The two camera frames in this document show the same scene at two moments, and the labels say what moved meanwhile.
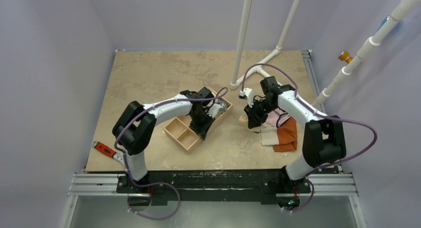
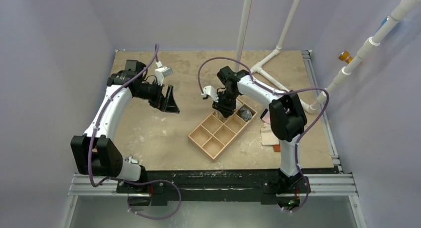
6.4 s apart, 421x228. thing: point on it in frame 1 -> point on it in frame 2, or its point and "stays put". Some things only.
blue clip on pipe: (384, 21) stays put
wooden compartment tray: (180, 130) -> (216, 130)
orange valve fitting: (344, 55) stays put
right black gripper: (253, 112) -> (224, 104)
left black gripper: (202, 131) -> (167, 104)
